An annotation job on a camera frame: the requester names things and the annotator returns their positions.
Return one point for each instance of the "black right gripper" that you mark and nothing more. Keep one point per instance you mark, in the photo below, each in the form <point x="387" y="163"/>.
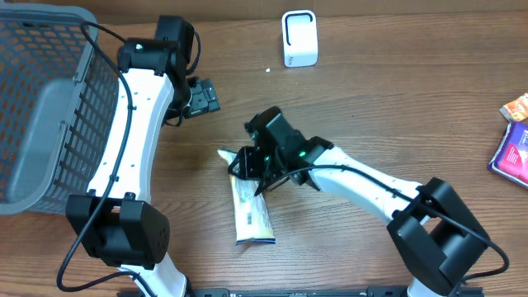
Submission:
<point x="243" y="169"/>

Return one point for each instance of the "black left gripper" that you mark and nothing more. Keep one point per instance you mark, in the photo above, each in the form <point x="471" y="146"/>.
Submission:
<point x="205" y="96"/>

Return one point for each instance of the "yellow snack packet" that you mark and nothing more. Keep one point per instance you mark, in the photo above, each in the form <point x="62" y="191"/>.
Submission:
<point x="252" y="222"/>

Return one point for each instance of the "purple red pad pack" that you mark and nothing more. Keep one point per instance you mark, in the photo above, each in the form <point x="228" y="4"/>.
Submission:
<point x="510" y="159"/>

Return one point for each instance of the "orange Kleenex tissue pack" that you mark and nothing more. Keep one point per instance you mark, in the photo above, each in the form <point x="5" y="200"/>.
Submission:
<point x="516" y="111"/>

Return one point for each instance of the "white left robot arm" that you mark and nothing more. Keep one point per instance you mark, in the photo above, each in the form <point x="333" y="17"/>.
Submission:
<point x="114" y="219"/>

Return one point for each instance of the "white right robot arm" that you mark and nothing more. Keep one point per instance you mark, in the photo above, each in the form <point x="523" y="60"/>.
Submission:
<point x="435" y="233"/>

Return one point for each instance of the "white barcode scanner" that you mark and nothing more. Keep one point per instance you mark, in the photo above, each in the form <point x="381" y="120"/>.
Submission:
<point x="300" y="38"/>

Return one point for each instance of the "dark grey plastic basket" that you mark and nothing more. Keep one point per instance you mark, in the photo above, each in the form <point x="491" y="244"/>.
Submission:
<point x="58" y="100"/>

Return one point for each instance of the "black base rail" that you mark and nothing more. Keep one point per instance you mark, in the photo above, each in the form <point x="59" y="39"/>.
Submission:
<point x="376" y="291"/>

